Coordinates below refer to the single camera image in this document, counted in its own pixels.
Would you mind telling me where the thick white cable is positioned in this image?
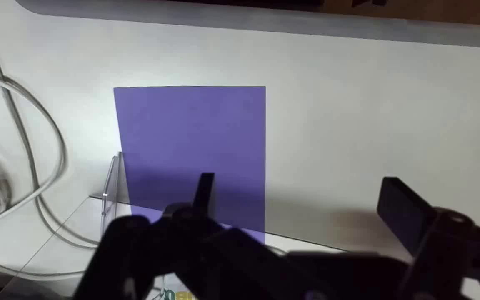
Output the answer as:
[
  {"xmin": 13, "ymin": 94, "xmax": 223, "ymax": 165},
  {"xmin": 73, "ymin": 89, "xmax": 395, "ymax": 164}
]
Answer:
[{"xmin": 0, "ymin": 72, "xmax": 88, "ymax": 280}]

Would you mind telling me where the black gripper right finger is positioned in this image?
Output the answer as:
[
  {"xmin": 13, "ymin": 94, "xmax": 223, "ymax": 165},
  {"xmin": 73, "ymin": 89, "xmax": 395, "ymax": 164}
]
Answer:
[{"xmin": 375, "ymin": 175, "xmax": 480, "ymax": 300}]

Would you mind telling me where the thin grey cable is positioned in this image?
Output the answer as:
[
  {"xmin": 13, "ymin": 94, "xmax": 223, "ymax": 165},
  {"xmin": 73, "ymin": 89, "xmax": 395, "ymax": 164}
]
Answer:
[{"xmin": 0, "ymin": 24, "xmax": 101, "ymax": 247}]

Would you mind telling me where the purple paper sheet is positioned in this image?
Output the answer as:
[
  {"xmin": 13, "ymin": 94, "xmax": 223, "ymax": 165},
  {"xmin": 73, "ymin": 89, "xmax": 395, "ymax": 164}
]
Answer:
[{"xmin": 111, "ymin": 85, "xmax": 268, "ymax": 235}]

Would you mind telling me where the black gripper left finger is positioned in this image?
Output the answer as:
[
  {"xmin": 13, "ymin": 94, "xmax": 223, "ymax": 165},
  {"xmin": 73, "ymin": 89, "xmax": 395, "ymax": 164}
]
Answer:
[{"xmin": 71, "ymin": 172, "xmax": 286, "ymax": 300}]

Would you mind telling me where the clear acrylic panel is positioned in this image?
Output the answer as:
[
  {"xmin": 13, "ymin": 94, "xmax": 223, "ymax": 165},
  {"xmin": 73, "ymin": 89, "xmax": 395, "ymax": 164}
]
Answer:
[{"xmin": 88, "ymin": 152, "xmax": 133, "ymax": 227}]

